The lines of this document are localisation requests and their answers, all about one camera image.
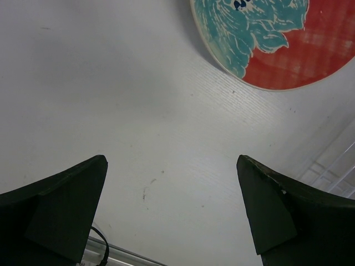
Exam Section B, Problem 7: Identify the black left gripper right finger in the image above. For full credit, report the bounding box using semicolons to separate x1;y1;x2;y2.
236;155;354;265

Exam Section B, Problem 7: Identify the thin black cable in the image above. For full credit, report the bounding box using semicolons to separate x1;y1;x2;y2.
90;226;110;266

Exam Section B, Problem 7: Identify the red plate with teal print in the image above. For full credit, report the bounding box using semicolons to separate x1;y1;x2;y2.
190;0;354;90

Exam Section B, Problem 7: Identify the clear wire dish rack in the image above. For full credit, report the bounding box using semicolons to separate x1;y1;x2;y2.
297;137;354;200

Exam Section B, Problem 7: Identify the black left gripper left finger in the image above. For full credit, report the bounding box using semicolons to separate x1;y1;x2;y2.
1;155;108;265

